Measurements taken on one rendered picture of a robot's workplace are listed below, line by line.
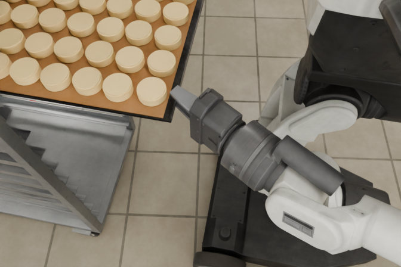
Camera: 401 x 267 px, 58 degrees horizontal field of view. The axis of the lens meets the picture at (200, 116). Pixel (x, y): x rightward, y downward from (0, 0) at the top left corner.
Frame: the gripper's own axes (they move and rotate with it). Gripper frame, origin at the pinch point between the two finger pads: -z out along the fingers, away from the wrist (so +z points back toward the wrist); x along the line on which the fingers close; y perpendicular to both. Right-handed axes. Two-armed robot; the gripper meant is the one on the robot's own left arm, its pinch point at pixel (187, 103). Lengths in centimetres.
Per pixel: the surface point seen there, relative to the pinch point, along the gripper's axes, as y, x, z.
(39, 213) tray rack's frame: 36, -90, -49
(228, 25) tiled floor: -103, -106, -65
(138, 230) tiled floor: 14, -105, -19
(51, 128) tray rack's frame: 10, -90, -76
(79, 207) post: 24, -62, -27
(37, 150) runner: 21.4, -27.9, -30.2
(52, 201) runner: 29, -73, -40
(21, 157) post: 24.7, -20.6, -26.4
